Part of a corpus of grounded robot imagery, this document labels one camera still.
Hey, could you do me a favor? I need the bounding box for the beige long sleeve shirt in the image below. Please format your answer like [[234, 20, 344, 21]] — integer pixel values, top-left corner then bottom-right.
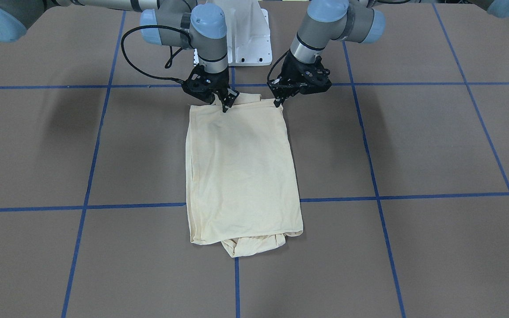
[[185, 93, 304, 257]]

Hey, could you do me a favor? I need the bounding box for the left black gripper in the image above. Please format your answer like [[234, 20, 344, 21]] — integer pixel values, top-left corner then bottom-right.
[[269, 52, 315, 107]]

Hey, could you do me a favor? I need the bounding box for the white pedestal column base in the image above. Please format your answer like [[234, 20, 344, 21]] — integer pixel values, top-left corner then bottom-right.
[[190, 0, 273, 72]]

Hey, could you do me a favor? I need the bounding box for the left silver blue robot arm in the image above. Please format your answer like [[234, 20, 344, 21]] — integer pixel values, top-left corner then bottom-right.
[[266, 0, 509, 107]]

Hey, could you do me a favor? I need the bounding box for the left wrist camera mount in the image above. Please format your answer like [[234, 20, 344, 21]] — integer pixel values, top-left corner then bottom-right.
[[298, 56, 333, 95]]

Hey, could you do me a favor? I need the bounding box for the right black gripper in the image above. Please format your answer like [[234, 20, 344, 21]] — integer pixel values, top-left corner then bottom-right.
[[201, 66, 240, 113]]

